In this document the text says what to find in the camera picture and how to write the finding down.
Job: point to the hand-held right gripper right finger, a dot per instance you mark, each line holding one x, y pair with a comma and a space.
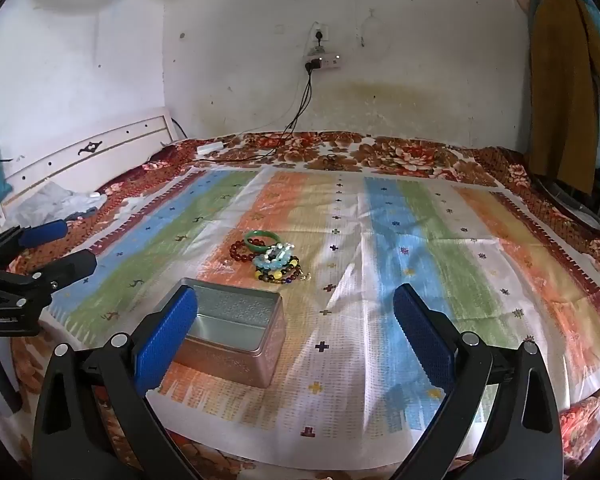
425, 342

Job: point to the hanging brown garment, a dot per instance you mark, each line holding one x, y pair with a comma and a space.
560, 85

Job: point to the embossed metal tin box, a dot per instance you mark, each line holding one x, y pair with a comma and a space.
230, 362

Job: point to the white wooden headboard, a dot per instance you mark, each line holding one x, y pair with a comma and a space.
105, 145

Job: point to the white charger adapter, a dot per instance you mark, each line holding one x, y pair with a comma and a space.
210, 147

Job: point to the wall socket with plug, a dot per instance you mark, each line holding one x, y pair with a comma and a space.
320, 35

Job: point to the green jade bangle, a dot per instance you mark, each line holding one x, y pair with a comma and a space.
250, 244

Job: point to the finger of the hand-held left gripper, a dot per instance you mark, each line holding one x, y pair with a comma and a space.
45, 232
72, 266

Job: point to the grey crumpled cloth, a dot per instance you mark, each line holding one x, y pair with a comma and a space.
55, 202

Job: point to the striped colourful mat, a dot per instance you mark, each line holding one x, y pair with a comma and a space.
380, 260

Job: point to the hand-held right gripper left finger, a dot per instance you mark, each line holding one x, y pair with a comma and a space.
165, 342

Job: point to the white power strip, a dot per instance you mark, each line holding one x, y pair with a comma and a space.
325, 63

